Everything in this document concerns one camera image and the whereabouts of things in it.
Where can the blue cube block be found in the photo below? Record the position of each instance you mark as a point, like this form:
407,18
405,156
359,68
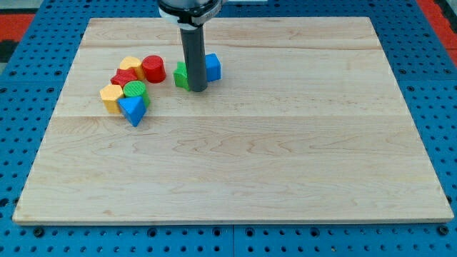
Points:
213,67

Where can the yellow hexagon block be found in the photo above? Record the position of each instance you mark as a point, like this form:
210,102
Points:
110,94

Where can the green star block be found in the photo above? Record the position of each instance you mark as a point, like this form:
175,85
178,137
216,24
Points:
180,76

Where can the light wooden board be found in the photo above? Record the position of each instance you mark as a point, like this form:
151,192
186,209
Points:
307,125

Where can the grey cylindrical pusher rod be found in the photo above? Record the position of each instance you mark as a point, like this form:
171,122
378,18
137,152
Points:
195,58

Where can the blue triangle block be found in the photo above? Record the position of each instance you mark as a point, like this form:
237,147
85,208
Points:
133,109

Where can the red cylinder block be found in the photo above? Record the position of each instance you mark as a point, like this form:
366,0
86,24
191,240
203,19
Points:
153,67

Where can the green cylinder block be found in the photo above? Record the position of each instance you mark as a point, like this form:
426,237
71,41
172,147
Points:
137,88

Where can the yellow rounded block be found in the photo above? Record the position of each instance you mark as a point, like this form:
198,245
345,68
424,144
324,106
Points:
131,62

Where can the red star block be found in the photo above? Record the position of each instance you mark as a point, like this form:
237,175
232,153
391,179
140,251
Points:
123,76

